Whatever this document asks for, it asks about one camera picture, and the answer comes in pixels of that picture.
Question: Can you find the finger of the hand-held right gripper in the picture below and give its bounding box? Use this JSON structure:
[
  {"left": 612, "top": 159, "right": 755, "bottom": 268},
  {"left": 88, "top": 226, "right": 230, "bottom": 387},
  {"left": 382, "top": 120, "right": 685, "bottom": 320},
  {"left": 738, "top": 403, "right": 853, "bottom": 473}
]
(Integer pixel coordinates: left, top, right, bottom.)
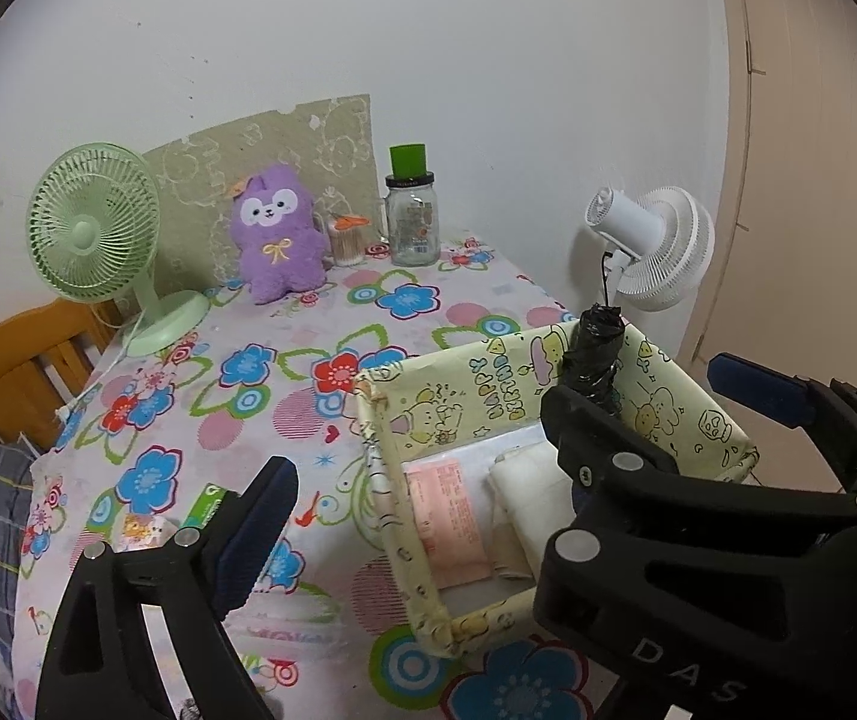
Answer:
[
  {"left": 706, "top": 351, "right": 857, "bottom": 533},
  {"left": 534, "top": 384, "right": 857, "bottom": 642}
]

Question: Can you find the yellow cartoon printed box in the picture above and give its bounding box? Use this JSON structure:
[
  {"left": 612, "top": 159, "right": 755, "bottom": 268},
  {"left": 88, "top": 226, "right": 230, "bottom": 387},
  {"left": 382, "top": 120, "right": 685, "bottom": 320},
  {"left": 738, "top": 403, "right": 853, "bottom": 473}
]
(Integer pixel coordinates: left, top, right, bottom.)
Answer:
[{"left": 352, "top": 319, "right": 761, "bottom": 659}]

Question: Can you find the green desk fan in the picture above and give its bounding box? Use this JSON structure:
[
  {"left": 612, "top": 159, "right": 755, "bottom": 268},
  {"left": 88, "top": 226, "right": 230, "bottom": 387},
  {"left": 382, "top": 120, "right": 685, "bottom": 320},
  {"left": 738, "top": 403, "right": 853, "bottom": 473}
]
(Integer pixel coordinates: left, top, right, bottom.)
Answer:
[{"left": 27, "top": 141, "right": 211, "bottom": 357}]

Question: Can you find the floral tablecloth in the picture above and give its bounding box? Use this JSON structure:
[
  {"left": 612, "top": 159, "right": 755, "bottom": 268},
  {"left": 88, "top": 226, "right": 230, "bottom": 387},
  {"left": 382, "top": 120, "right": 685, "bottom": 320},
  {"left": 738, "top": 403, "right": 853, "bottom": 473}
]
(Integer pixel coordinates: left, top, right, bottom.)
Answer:
[{"left": 12, "top": 236, "right": 625, "bottom": 720}]

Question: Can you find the purple plush toy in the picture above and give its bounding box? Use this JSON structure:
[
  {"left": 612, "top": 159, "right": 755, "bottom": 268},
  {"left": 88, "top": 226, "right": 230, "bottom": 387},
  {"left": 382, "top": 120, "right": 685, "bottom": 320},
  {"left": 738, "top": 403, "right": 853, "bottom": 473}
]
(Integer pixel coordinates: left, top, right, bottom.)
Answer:
[{"left": 229, "top": 163, "right": 329, "bottom": 306}]

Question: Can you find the black plastic bag roll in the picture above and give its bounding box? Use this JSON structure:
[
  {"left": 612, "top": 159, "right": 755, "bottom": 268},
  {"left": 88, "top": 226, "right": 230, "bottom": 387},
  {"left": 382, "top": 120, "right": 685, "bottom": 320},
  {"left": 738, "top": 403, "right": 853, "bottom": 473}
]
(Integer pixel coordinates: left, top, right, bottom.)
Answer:
[{"left": 564, "top": 302, "right": 625, "bottom": 417}]

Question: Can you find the glass jar with black lid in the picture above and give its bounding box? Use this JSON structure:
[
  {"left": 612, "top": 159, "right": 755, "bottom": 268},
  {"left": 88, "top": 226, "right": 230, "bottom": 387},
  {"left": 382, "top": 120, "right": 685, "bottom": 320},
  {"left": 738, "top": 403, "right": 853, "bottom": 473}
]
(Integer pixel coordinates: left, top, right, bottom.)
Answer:
[{"left": 376, "top": 142, "right": 442, "bottom": 267}]

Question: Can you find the white standing fan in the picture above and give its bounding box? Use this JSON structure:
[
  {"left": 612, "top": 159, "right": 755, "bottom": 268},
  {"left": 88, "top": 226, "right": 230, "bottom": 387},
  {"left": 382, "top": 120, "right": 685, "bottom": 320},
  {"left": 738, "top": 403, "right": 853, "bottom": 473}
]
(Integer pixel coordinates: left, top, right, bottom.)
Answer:
[{"left": 577, "top": 184, "right": 716, "bottom": 314}]

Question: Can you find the cotton swab jar orange lid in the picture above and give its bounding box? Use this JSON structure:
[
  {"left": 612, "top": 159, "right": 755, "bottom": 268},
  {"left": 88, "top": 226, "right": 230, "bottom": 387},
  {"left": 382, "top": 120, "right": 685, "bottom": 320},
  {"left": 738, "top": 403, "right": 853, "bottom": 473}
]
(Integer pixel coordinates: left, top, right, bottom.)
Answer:
[{"left": 327, "top": 214, "right": 371, "bottom": 269}]

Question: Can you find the pink packet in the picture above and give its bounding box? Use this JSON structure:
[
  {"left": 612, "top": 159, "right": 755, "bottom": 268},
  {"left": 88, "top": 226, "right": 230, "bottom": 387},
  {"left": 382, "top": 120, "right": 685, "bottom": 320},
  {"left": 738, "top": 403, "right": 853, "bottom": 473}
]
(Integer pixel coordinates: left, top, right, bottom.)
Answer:
[{"left": 403, "top": 454, "right": 493, "bottom": 590}]

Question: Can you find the beige door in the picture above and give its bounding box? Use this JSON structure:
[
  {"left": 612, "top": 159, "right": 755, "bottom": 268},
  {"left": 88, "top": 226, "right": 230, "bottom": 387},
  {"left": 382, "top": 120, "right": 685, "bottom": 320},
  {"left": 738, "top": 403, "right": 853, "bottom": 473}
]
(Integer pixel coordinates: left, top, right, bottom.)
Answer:
[{"left": 679, "top": 0, "right": 857, "bottom": 421}]

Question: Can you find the white cloth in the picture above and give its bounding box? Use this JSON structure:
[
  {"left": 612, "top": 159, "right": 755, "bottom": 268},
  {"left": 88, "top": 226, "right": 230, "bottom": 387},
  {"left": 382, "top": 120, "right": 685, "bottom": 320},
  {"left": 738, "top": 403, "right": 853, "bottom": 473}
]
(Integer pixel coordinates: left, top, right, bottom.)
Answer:
[{"left": 487, "top": 441, "right": 580, "bottom": 582}]

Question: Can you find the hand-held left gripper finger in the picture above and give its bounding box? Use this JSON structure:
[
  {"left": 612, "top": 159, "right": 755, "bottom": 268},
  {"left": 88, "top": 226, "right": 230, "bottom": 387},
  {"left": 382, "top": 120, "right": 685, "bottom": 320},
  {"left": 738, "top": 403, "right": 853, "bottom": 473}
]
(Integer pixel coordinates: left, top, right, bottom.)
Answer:
[{"left": 34, "top": 456, "right": 301, "bottom": 720}]

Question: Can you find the white fan cable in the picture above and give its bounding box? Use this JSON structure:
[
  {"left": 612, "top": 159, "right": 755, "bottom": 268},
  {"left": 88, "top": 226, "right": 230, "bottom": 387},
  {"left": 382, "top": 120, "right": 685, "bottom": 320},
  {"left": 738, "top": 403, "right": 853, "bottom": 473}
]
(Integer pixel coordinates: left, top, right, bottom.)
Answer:
[{"left": 57, "top": 315, "right": 146, "bottom": 425}]

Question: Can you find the green packet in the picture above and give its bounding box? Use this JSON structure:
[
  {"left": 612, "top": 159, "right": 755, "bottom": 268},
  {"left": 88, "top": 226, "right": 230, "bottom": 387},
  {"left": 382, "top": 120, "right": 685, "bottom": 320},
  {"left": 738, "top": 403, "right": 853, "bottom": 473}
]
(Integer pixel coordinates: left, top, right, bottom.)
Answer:
[{"left": 177, "top": 484, "right": 242, "bottom": 541}]

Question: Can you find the wooden headboard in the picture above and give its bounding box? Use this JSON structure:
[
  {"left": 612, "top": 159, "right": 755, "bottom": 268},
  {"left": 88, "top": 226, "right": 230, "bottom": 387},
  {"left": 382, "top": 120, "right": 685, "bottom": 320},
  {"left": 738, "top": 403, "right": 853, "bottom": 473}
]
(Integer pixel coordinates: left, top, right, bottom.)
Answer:
[{"left": 0, "top": 300, "right": 125, "bottom": 458}]

